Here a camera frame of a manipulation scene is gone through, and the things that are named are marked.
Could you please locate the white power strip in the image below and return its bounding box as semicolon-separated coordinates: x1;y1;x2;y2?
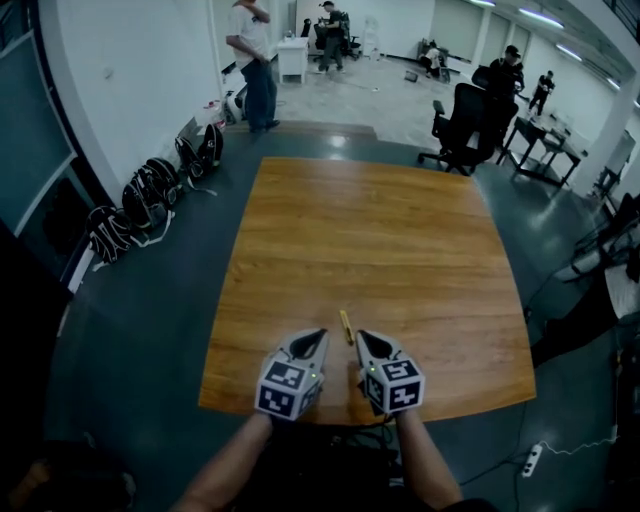
520;443;544;479

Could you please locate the white and black bag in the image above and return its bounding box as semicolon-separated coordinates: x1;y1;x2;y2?
224;89;249;124

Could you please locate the white plastic jug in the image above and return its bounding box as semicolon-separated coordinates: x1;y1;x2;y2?
201;99;227;132

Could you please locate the white panel on stand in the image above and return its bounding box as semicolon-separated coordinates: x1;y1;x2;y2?
605;128;634;178

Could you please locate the black metal table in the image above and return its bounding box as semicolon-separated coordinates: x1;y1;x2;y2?
499;114;584;189

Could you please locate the black chest gear with cables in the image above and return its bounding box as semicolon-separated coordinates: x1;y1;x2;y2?
267;423;402;512

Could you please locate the black backpack white pattern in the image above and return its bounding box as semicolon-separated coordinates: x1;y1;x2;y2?
86;204;134;265

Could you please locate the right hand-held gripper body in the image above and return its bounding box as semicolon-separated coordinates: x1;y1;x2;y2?
364;357;427;417

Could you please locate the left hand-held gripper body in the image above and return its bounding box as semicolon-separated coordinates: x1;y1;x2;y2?
254;352;326;421

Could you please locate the white shelf rack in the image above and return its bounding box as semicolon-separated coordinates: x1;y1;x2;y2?
365;16;384;62

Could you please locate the large black office chair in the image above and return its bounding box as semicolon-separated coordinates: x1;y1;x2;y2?
417;81;520;177

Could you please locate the person's right forearm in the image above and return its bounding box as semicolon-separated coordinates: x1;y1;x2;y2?
393;411;465;512

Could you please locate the white cabinet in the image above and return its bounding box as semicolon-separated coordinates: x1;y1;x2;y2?
276;38;310;84

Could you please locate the person's left forearm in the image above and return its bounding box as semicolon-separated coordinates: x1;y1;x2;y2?
171;411;274;512

